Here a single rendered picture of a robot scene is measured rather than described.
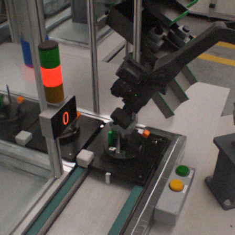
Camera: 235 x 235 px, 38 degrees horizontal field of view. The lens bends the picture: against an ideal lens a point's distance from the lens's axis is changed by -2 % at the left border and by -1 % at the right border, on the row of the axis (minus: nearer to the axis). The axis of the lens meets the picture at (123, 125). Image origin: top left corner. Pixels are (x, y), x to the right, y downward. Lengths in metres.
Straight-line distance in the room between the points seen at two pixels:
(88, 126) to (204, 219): 0.53
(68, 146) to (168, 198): 0.39
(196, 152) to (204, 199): 0.23
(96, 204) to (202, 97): 0.84
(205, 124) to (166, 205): 0.58
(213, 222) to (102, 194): 0.36
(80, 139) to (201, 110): 0.63
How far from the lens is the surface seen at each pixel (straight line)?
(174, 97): 1.38
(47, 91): 0.89
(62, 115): 0.93
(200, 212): 1.17
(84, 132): 1.26
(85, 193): 1.12
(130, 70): 0.96
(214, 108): 1.63
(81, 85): 1.76
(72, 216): 1.07
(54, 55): 0.84
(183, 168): 1.13
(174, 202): 1.05
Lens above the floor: 1.76
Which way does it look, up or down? 38 degrees down
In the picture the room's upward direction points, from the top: straight up
